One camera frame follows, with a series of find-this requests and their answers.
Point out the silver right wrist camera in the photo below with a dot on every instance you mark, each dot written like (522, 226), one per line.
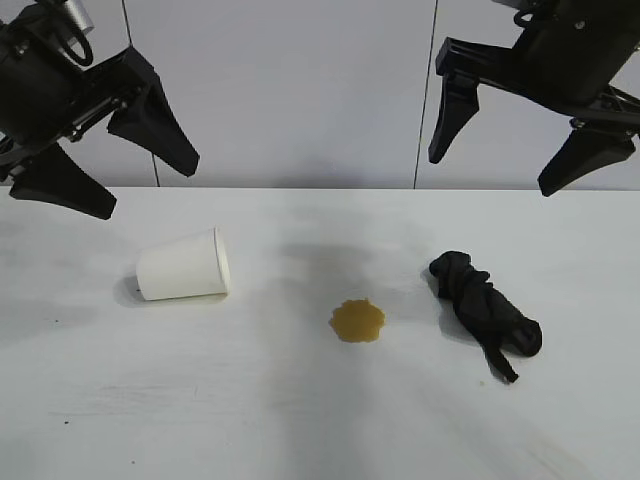
(505, 3)

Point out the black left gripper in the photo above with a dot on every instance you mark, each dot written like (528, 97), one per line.
(30, 85)

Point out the brown liquid spill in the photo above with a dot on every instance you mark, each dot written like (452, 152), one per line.
(357, 322)

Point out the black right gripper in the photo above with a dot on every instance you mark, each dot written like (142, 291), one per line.
(565, 65)

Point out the white paper cup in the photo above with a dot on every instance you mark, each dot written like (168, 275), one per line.
(180, 265)

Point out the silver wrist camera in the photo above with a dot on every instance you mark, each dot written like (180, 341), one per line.
(80, 15)
(505, 3)

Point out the black cloth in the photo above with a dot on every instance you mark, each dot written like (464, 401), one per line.
(480, 300)

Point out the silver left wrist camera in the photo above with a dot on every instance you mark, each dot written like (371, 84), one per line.
(80, 15)

